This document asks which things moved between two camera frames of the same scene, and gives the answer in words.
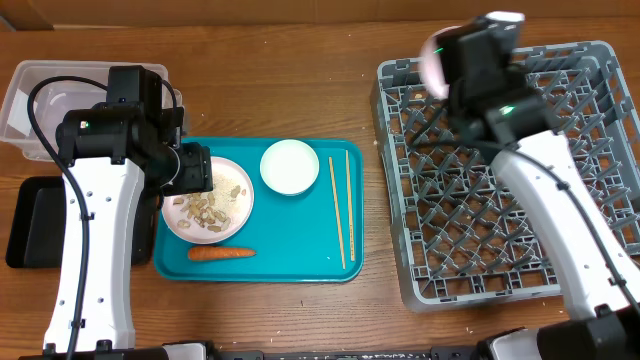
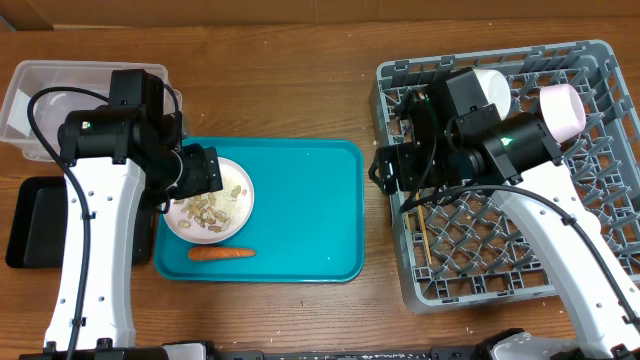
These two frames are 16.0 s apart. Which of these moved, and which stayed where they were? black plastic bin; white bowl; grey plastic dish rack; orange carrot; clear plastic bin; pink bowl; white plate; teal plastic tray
Moved: pink bowl; white bowl
Stayed: orange carrot; white plate; teal plastic tray; black plastic bin; clear plastic bin; grey plastic dish rack
